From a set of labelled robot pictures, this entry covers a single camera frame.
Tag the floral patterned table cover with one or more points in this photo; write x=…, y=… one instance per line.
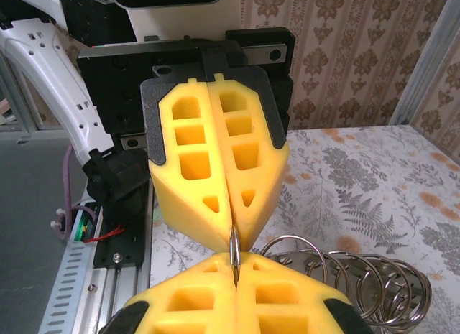
x=359, y=169

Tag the grey metal panel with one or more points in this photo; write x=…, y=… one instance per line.
x=25, y=222

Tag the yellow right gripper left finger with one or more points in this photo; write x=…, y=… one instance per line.
x=201, y=280

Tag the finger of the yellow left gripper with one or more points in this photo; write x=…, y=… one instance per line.
x=169, y=194
x=266, y=176

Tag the metal plate with key rings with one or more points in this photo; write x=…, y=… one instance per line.
x=359, y=265

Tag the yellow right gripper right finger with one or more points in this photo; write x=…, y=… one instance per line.
x=287, y=280

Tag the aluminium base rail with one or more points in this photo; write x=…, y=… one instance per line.
x=111, y=294

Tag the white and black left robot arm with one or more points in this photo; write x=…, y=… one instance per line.
x=54, y=79

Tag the aluminium frame post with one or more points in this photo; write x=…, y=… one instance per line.
x=424, y=72

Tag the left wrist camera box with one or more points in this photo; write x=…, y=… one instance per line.
x=187, y=21

